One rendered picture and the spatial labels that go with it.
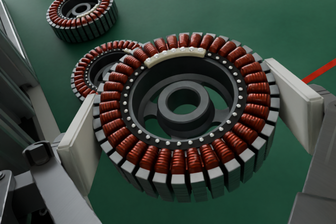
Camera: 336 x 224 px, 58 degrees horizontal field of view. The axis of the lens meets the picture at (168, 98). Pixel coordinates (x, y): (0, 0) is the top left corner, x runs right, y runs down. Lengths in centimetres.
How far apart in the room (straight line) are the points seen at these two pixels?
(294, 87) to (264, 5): 35
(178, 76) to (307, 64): 24
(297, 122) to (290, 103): 1
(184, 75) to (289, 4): 32
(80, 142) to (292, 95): 11
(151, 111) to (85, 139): 5
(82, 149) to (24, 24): 47
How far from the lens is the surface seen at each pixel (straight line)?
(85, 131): 17
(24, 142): 31
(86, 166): 16
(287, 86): 17
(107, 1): 51
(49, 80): 48
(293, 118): 17
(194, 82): 20
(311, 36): 46
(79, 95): 39
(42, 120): 44
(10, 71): 45
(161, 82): 21
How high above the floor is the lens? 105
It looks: 51 degrees down
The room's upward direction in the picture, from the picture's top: 15 degrees counter-clockwise
